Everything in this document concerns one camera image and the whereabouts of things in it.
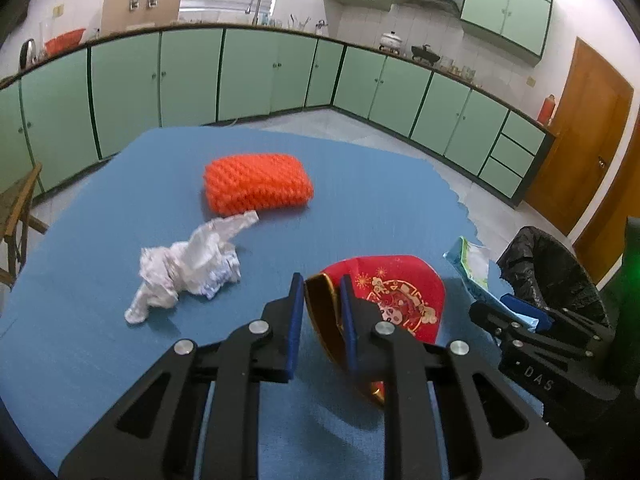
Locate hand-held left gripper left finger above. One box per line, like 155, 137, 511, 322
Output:
59, 272, 306, 480

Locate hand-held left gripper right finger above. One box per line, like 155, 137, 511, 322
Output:
339, 275, 585, 480

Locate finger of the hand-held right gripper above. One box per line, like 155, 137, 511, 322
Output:
469, 301, 591, 361
500, 294, 616, 346

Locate red paper bowl gold print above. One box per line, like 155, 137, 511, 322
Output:
305, 255, 447, 408

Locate black trash bin bag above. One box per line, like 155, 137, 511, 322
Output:
496, 226, 611, 328

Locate light blue snack packet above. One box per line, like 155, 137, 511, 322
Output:
444, 236, 556, 333

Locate crumpled white tissue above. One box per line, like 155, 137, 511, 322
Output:
124, 211, 260, 325

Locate orange foam net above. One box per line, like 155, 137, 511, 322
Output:
202, 152, 315, 215

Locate brown wooden door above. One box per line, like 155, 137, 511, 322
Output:
522, 36, 640, 271

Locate glass jars on counter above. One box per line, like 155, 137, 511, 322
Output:
440, 57, 476, 81

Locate green lower kitchen cabinets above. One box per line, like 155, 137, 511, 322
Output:
0, 25, 556, 208

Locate green kitchen cabinets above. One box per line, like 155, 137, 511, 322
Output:
324, 0, 555, 58
0, 25, 556, 208

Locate glassware by sink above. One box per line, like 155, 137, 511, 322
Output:
260, 15, 331, 33

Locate wooden chair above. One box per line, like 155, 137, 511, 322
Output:
0, 162, 48, 291

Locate green upper kitchen cabinets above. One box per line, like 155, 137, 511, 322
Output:
324, 0, 555, 58

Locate wooden board with clips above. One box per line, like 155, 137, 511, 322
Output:
101, 0, 187, 36

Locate red plastic basin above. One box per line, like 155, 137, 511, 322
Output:
44, 28, 87, 56

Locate metal kettle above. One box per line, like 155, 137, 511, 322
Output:
19, 38, 40, 70

